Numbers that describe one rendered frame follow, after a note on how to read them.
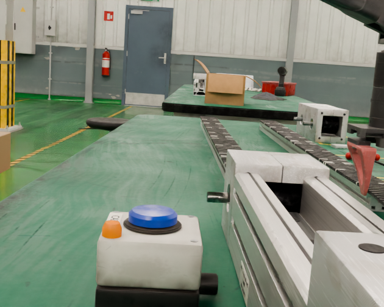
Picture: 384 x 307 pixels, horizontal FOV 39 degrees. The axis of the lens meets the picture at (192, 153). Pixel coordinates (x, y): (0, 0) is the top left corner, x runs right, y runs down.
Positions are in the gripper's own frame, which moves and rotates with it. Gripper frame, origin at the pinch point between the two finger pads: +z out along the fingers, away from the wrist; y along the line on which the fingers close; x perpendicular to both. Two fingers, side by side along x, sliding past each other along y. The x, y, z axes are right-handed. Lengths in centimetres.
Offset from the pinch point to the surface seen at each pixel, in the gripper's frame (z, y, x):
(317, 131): 0, 10, 73
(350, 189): 2.1, -1.5, 8.8
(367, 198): 1.6, -1.5, 1.1
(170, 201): 2.9, -30.4, -1.2
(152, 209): -4.5, -32.2, -31.9
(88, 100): 72, -206, 1083
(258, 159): -6.5, -21.3, -17.3
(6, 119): 63, -231, 588
